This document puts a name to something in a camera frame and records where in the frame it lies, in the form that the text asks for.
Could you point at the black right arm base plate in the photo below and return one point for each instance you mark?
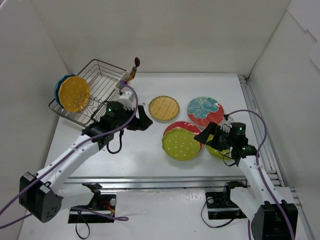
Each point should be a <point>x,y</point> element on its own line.
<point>220,206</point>

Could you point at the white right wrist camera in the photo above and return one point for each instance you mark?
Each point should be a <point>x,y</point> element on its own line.
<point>227,120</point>

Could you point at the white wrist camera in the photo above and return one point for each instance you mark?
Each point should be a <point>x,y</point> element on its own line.
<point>127,99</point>
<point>227,120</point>

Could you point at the woven bamboo pattern plate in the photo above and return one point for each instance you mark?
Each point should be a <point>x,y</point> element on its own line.
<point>163,108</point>

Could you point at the aluminium right side rail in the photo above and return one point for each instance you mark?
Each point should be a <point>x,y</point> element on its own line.
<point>276,156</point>

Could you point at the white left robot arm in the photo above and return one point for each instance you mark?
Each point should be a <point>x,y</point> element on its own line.
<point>43,194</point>

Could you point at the blue polka dot bowl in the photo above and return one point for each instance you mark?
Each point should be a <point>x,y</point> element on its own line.
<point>58,85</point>

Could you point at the red plate with teal flower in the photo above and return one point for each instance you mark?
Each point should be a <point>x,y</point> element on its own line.
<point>183,125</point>

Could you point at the aluminium front rail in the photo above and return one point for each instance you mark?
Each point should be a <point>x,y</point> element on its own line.
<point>143,183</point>

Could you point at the green polka dot bowl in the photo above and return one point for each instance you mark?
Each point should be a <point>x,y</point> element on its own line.
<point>180,145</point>
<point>224,154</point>

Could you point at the yellow polka dot bowl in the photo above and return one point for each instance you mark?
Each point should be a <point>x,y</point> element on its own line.
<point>74,94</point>

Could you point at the aluminium rail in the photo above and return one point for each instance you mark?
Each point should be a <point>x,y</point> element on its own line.
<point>276,156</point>
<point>143,183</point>

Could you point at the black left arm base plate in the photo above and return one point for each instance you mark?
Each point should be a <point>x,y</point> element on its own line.
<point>104,203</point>

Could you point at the white cutlery holder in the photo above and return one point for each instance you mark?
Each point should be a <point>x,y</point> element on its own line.
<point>121,84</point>

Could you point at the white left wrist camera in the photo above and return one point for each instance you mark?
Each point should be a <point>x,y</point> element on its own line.
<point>127,99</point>

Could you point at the metal wire dish rack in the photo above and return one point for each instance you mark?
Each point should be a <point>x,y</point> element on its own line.
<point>102,78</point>

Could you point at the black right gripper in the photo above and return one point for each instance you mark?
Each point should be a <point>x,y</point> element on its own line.
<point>217,136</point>

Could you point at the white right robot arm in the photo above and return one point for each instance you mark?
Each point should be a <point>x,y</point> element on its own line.
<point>271,217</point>

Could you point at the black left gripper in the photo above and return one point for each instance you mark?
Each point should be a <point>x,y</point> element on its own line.
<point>132,120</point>

